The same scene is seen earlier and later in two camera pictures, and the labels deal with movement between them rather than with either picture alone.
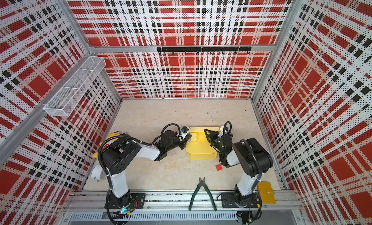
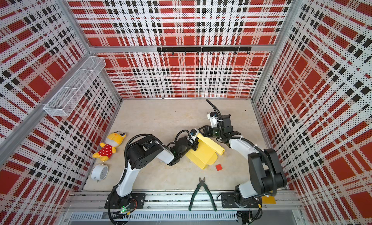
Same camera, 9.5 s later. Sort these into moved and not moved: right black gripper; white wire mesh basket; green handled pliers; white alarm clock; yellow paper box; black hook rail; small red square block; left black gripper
Moved: left black gripper; right black gripper; yellow paper box
Not moved: white alarm clock; green handled pliers; white wire mesh basket; small red square block; black hook rail
